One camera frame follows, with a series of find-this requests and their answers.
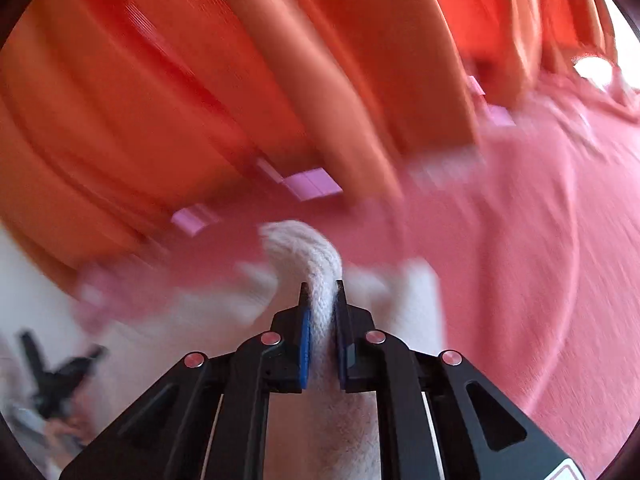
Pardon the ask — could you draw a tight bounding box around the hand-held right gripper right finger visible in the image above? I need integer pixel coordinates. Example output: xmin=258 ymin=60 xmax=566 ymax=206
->
xmin=334 ymin=280 xmax=593 ymax=480

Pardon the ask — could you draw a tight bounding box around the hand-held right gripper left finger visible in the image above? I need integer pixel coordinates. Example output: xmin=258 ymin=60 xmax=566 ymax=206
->
xmin=59 ymin=281 xmax=314 ymax=480

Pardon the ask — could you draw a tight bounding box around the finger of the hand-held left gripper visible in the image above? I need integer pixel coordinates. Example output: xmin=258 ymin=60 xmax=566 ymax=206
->
xmin=50 ymin=344 xmax=110 ymax=391
xmin=18 ymin=329 xmax=55 ymax=386

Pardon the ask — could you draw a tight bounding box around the white knit garment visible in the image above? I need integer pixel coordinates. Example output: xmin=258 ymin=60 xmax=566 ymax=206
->
xmin=75 ymin=220 xmax=447 ymax=480

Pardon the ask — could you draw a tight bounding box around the pink bed sheet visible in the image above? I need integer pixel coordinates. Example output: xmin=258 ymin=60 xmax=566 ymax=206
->
xmin=75 ymin=67 xmax=640 ymax=480

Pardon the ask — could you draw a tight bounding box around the orange curtain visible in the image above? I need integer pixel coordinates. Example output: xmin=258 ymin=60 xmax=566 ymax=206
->
xmin=0 ymin=0 xmax=621 ymax=286

